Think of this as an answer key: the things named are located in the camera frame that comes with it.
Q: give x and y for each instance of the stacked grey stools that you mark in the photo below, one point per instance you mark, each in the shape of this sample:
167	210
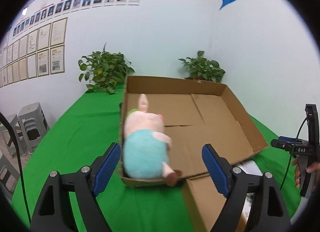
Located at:
29	126

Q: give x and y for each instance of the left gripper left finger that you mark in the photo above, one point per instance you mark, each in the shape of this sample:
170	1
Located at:
53	211

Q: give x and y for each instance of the right potted green plant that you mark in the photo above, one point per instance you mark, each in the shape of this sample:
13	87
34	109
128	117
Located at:
203	69

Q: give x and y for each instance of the potted green plant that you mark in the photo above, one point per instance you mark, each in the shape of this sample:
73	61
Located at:
103	71
203	69

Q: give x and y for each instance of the pink pig plush toy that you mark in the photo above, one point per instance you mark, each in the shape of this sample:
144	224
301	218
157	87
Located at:
146	146

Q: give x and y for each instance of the large open cardboard box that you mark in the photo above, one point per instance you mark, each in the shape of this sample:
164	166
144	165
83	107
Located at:
197	113

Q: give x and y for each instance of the person's right hand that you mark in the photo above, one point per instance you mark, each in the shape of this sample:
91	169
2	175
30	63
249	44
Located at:
313	168

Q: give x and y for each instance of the green table cloth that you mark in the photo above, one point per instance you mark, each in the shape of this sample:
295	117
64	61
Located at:
81	134

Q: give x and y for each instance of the white plastic device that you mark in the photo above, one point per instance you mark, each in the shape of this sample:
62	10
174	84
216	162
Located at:
251	168

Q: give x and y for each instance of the left potted green plant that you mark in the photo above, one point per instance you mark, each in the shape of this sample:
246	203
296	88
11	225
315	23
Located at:
103	71

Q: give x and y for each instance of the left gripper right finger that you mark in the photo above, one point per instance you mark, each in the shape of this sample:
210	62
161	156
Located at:
268	211

